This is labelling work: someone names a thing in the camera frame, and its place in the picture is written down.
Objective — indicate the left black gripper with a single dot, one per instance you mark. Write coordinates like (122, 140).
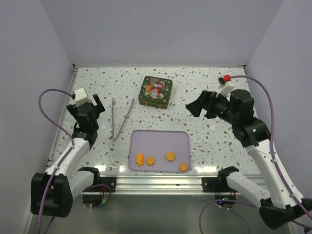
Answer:
(98, 108)

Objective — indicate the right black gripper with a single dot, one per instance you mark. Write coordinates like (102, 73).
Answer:
(206, 99)

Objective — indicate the gold tin lid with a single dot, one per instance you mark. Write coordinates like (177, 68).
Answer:
(153, 88)

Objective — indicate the orange dotted round cookie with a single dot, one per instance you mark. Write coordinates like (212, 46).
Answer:
(170, 156)

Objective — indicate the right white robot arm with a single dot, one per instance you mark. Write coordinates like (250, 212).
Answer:
(281, 202)

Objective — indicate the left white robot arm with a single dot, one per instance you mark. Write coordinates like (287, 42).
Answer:
(53, 191)

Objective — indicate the green cookie tin box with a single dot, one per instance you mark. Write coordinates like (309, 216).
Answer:
(157, 103)

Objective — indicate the orange plain round cookie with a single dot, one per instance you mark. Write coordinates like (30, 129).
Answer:
(183, 167)

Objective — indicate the orange fish cookie left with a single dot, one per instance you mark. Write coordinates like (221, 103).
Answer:
(140, 160)

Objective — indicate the lilac plastic tray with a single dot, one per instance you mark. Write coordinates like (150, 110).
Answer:
(153, 143)

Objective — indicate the orange flower cookie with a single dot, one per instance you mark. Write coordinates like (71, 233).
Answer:
(150, 161)

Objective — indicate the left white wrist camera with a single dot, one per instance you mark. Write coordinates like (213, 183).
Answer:
(81, 97)

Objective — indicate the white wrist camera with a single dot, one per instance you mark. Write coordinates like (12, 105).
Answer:
(81, 97)
(226, 85)

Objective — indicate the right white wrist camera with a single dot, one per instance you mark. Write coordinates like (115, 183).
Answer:
(226, 85)

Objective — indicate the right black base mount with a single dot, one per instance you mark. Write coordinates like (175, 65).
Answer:
(214, 182)

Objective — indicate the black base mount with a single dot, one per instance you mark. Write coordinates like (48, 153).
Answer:
(99, 183)
(214, 182)

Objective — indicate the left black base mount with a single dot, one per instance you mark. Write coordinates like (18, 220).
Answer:
(99, 183)

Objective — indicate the aluminium front rail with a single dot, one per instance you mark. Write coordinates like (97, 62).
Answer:
(160, 185)

